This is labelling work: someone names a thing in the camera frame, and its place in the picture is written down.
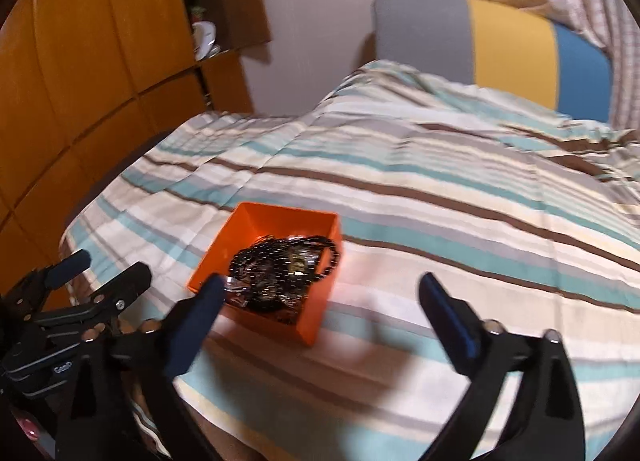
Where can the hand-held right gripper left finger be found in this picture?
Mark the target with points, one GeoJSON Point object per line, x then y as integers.
{"type": "Point", "coordinates": [200, 321]}

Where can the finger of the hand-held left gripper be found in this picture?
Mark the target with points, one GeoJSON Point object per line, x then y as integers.
{"type": "Point", "coordinates": [132, 281]}
{"type": "Point", "coordinates": [70, 265]}

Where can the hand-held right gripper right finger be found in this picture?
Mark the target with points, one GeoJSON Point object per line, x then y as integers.
{"type": "Point", "coordinates": [450, 321]}

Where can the silver wrist watch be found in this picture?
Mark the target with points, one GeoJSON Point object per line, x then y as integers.
{"type": "Point", "coordinates": [242, 287]}

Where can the orange plastic box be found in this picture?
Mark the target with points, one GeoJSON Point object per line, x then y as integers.
{"type": "Point", "coordinates": [235, 241]}

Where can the striped bed sheet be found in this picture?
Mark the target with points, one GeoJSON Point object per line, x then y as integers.
{"type": "Point", "coordinates": [450, 201]}

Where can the wooden wardrobe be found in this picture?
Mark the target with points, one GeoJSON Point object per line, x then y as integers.
{"type": "Point", "coordinates": [100, 41]}

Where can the grey yellow blue headboard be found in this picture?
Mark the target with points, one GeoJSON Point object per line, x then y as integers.
{"type": "Point", "coordinates": [515, 46]}

